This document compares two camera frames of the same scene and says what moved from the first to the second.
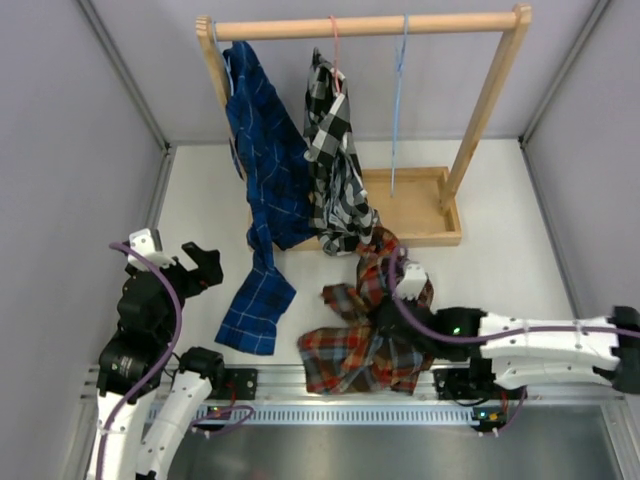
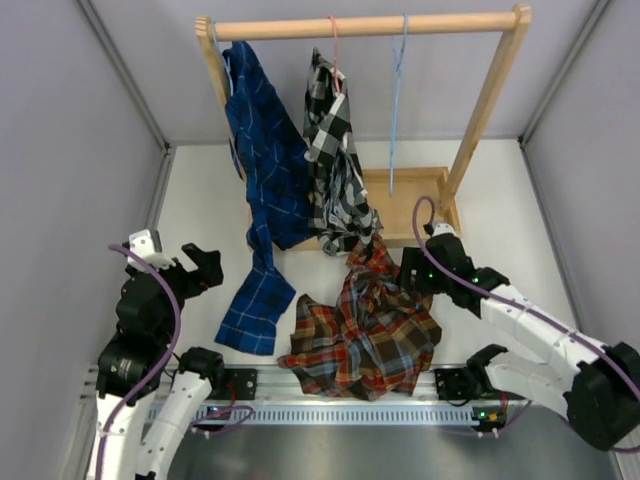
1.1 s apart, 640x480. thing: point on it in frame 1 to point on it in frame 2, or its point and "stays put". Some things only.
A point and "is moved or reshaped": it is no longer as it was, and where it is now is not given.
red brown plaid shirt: (364, 355) is moved or reshaped
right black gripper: (383, 301) to (415, 259)
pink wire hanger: (336, 50) stays put
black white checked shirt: (340, 206) stays put
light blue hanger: (400, 56) stays put
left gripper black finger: (208, 262) stays put
